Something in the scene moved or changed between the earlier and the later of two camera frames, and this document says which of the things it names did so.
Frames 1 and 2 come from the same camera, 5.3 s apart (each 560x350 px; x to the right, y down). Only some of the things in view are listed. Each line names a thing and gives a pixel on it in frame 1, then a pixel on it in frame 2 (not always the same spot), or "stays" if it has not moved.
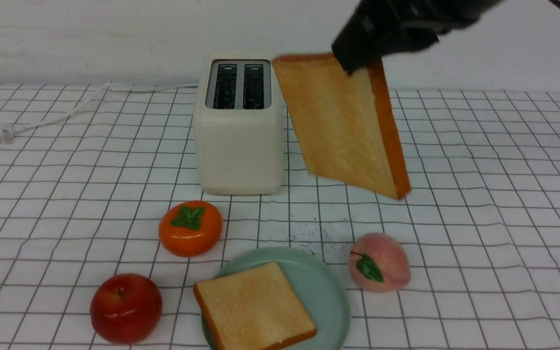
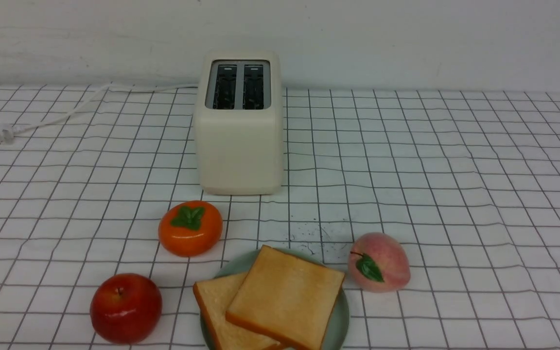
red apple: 125,308 stays
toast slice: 345,125 to 286,299
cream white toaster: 240,118 stays
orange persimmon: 190,228 stays
